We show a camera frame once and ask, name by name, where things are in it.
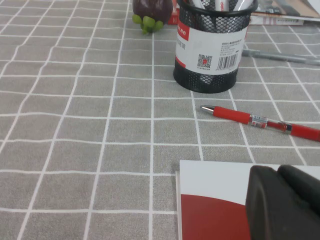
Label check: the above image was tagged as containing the grey pen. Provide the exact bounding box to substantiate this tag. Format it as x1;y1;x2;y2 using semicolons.
241;48;320;66

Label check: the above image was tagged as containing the grey checked tablecloth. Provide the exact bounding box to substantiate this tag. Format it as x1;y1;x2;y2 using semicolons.
0;0;320;240

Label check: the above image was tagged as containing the white marker in holder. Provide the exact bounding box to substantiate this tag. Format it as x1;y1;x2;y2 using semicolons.
214;0;241;12

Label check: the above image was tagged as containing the white brochure with red circle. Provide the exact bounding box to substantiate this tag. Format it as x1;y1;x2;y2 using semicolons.
175;159;320;240

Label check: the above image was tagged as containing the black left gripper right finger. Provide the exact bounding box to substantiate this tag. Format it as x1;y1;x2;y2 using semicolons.
277;164;320;217

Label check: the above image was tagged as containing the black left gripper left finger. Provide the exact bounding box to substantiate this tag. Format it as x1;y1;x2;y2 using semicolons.
245;164;320;240

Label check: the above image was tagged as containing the white brochure with robot photo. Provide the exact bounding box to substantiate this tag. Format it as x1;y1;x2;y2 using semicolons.
251;0;320;22

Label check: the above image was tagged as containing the red gel pen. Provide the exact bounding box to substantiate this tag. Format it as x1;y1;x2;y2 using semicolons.
199;104;320;143

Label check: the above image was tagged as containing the black mesh pen holder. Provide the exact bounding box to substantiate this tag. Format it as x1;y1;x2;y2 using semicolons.
172;0;259;94

